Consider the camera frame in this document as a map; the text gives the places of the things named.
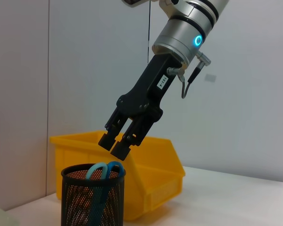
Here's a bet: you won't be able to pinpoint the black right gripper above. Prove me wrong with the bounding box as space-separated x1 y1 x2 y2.
98 54 186 162

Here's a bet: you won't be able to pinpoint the blue teal scissors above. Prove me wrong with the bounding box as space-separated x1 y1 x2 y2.
84 161 125 226

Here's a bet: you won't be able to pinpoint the black mesh pen holder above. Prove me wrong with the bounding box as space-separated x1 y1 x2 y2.
60 163 126 226

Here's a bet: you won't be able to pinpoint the green glass fruit plate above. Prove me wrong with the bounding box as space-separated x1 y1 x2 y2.
0 204 21 226

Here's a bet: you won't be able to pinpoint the yellow plastic bin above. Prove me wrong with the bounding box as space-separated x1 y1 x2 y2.
49 130 186 222

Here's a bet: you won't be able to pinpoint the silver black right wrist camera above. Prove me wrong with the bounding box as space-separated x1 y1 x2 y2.
121 0 156 7

